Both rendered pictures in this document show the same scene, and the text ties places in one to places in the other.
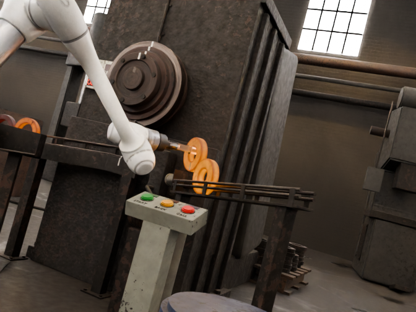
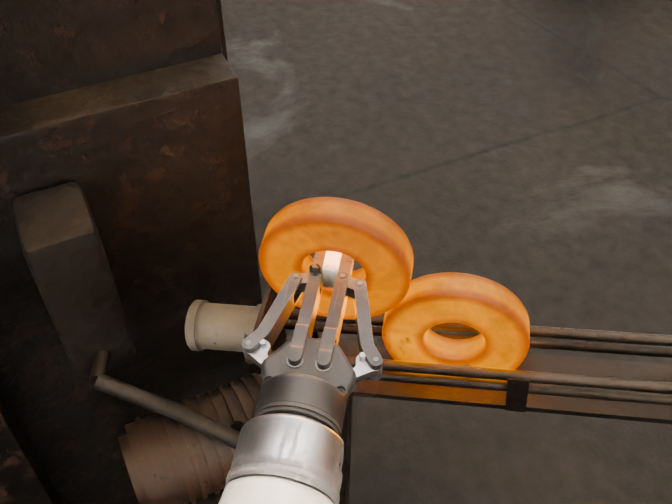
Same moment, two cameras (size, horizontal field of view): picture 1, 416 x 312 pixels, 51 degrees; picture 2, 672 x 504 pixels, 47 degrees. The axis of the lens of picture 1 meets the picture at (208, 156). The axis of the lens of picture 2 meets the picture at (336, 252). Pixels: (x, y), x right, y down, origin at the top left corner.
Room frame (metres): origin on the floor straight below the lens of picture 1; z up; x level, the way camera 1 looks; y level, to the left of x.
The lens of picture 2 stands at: (1.60, 0.45, 1.38)
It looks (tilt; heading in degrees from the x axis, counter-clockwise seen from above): 46 degrees down; 312
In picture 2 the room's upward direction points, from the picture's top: straight up
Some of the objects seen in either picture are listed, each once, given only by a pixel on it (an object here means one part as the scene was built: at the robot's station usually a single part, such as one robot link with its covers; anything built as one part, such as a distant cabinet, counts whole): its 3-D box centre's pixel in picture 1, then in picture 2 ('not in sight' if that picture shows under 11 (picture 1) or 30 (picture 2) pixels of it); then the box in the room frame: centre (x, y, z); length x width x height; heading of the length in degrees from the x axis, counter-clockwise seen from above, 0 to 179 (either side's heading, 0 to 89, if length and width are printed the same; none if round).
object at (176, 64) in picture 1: (144, 85); not in sight; (2.32, 0.43, 1.11); 0.47 x 0.06 x 0.47; 67
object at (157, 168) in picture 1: (161, 173); (77, 282); (2.24, 0.21, 0.68); 0.11 x 0.08 x 0.24; 157
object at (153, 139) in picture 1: (150, 140); (288, 465); (1.83, 0.25, 0.81); 0.09 x 0.06 x 0.09; 33
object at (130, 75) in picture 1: (135, 79); not in sight; (2.23, 0.47, 1.11); 0.28 x 0.06 x 0.28; 67
